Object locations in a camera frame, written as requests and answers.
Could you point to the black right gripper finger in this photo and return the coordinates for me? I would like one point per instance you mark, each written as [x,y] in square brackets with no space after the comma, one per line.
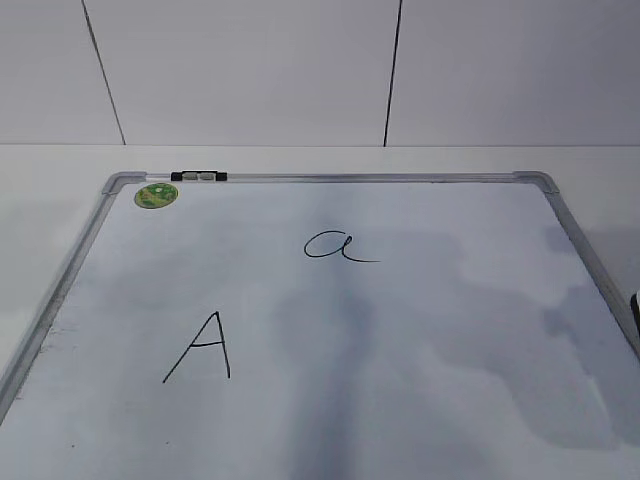
[635,314]

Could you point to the white board with aluminium frame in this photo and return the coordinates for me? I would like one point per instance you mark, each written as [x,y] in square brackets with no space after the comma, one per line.
[328,327]

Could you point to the black marker pen on frame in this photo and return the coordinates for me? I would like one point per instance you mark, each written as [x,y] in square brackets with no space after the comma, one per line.
[188,176]

